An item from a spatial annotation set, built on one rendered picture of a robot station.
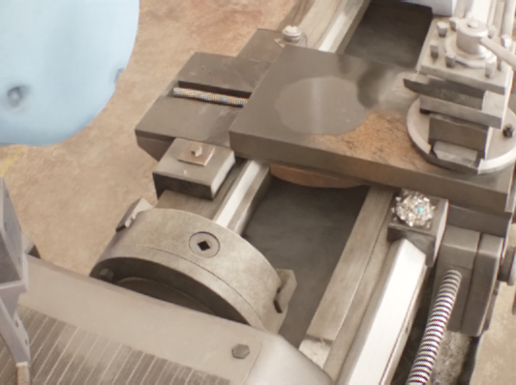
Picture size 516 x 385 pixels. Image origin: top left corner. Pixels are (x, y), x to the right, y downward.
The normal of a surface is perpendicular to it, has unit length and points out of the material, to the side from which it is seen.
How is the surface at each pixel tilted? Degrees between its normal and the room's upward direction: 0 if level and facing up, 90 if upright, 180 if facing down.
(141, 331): 0
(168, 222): 5
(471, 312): 90
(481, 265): 90
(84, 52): 90
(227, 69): 0
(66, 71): 90
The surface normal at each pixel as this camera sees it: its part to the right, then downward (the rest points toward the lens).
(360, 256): -0.07, -0.71
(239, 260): 0.54, -0.40
